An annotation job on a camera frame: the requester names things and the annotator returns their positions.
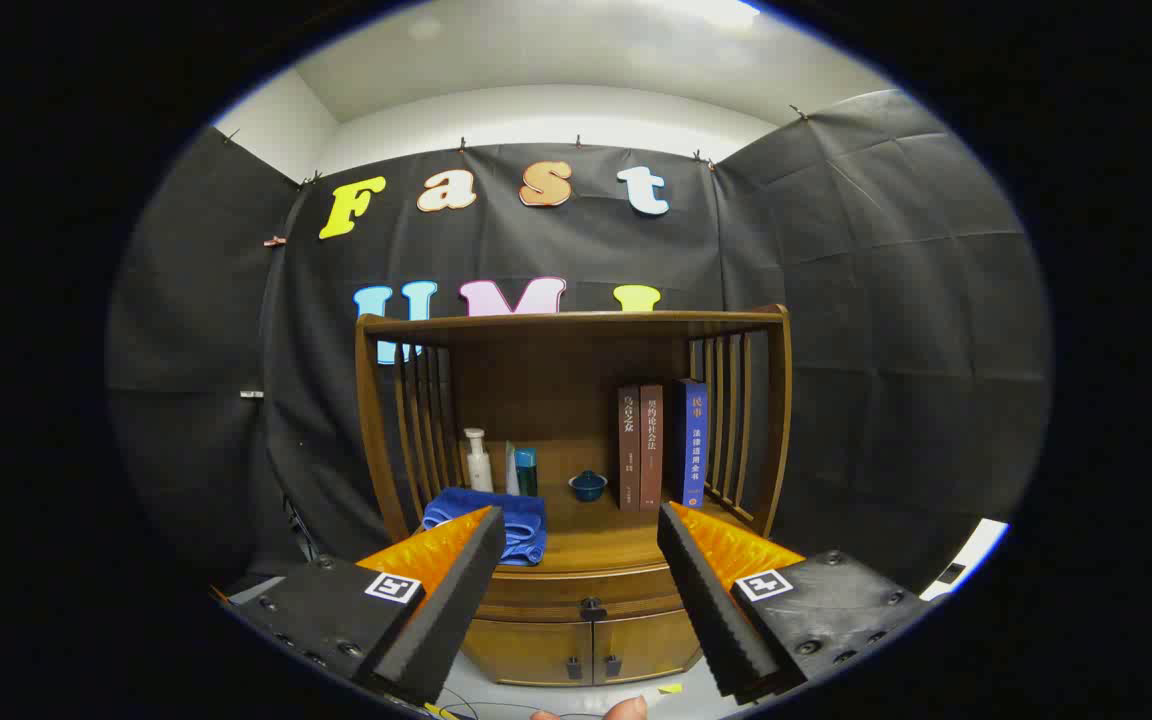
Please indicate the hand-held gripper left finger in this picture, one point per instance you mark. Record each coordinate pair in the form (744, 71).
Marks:
(456, 600)

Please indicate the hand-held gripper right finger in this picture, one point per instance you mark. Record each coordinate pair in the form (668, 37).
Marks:
(711, 610)

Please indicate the wooden drawer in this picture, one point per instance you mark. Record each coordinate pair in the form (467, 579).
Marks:
(556, 585)

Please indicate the wooden cabinet door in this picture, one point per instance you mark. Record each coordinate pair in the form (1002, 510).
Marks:
(646, 645)
(526, 650)

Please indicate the wooden countertop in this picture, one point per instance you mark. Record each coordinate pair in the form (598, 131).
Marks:
(596, 535)

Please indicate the wooden cabinet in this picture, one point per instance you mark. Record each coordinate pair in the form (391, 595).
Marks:
(536, 400)

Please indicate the blue folded towel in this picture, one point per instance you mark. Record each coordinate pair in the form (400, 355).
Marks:
(526, 520)

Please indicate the white pump bottle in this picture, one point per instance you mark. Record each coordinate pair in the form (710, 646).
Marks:
(479, 470)

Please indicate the blue capped bottle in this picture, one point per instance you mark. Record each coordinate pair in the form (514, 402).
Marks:
(527, 475)

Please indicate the blue book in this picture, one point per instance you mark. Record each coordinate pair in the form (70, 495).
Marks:
(696, 450)

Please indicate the reddish brown book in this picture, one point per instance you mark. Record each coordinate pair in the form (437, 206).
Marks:
(651, 450)

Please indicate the blue lidded teacup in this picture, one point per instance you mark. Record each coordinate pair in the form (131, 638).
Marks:
(587, 487)

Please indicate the dark brown book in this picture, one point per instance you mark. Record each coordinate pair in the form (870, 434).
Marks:
(629, 450)

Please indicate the white panel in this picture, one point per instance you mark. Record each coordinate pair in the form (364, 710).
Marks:
(976, 545)

